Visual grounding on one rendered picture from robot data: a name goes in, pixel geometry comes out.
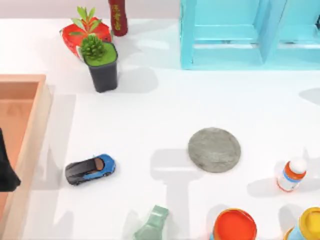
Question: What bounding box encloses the yellow lidded can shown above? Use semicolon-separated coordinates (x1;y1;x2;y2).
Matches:
283;206;320;240

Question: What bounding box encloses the pale green bottle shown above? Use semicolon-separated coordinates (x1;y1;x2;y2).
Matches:
132;204;170;240

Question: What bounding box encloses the white and orange bottle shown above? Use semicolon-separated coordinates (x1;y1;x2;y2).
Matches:
276;157;308;193

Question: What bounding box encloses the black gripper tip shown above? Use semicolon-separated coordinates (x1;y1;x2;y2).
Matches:
0;128;22;193

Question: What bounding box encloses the dark red bottle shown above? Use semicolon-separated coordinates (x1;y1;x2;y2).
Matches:
108;0;129;37

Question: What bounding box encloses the salmon shallow box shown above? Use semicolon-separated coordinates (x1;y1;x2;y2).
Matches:
0;74;54;240

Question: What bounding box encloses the light blue rack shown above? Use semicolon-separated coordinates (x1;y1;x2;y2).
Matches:
179;0;320;71

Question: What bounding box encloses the black plant pot with succulent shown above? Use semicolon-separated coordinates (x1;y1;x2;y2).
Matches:
79;34;119;94

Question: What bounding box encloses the grey round coaster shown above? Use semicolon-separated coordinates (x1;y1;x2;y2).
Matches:
187;127;242;174

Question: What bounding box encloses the orange lidded can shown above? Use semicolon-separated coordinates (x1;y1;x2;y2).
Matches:
209;207;258;240

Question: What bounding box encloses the red plant pot with leaves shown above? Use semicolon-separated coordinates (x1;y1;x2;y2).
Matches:
59;5;114;60

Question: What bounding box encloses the blue and black toy car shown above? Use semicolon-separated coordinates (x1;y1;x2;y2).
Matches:
64;153;117;186

